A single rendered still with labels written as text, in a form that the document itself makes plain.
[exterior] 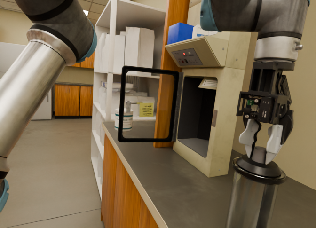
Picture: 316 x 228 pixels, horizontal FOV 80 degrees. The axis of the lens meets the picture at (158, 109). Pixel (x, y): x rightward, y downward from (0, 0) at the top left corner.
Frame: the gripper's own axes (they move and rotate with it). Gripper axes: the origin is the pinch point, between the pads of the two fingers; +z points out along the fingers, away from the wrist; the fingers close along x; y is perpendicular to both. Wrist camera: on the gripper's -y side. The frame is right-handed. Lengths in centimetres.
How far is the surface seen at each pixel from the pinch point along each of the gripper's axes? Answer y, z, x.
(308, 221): -29.1, 25.5, 7.7
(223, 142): -28.7, 9.8, -24.7
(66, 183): -15, 119, -208
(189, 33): -25, -37, -48
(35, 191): 17, 119, -208
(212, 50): -16.4, -26.8, -28.1
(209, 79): -30, -17, -37
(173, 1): -27, -55, -63
